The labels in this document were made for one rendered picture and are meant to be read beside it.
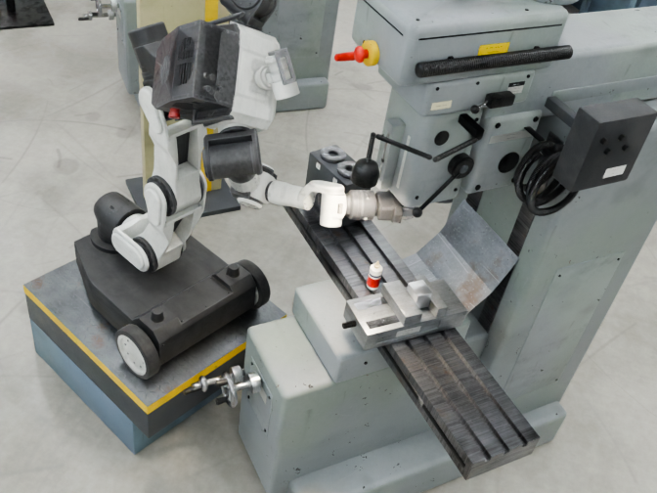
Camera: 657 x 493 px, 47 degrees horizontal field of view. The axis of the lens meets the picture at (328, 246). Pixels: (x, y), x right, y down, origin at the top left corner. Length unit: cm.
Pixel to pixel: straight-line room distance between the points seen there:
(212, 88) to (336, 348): 89
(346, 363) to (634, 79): 118
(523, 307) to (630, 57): 85
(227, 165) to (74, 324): 120
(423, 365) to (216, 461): 110
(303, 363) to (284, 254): 149
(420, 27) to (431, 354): 101
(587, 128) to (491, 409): 83
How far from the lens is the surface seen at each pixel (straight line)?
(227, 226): 402
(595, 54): 220
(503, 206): 250
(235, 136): 204
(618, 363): 390
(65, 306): 306
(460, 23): 181
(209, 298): 279
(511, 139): 215
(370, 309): 228
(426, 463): 294
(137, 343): 265
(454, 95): 192
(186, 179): 249
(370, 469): 287
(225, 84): 200
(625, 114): 198
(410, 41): 175
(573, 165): 199
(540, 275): 248
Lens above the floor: 258
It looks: 40 degrees down
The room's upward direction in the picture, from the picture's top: 10 degrees clockwise
